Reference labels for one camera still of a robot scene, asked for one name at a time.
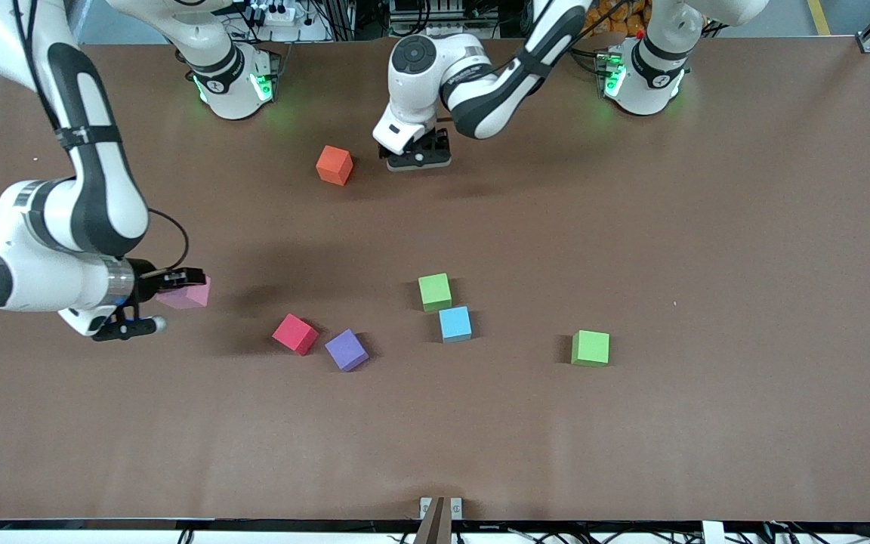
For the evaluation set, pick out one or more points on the grey metal bracket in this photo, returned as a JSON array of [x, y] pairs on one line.
[[456, 508]]

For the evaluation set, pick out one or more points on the pile of orange objects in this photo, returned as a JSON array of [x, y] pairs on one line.
[[624, 19]]

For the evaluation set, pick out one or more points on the green foam cube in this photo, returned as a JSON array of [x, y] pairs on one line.
[[435, 292], [590, 347]]

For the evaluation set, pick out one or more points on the purple foam cube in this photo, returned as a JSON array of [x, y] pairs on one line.
[[346, 350]]

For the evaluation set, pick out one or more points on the blue foam cube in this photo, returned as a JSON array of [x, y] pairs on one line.
[[455, 323]]

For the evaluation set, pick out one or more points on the white power strip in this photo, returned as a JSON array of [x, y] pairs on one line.
[[280, 12]]

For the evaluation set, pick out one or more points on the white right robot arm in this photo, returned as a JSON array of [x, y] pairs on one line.
[[91, 189]]

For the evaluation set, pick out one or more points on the orange foam cube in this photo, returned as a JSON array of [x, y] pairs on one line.
[[334, 165]]

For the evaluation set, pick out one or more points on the small white box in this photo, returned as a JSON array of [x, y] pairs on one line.
[[713, 533]]

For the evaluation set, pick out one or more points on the red foam cube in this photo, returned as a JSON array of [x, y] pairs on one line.
[[295, 333]]

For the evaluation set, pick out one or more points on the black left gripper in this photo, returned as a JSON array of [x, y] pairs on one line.
[[436, 141]]

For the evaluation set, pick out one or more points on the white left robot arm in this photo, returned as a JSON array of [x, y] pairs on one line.
[[480, 98]]

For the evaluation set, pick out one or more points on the pink foam cube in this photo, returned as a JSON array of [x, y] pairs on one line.
[[192, 298]]

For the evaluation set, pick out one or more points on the grey electronics unit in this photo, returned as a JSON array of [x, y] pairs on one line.
[[442, 26]]

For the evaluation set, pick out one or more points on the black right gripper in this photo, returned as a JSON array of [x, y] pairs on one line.
[[146, 274]]

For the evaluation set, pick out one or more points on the brown bar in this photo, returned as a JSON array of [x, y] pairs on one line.
[[435, 529]]

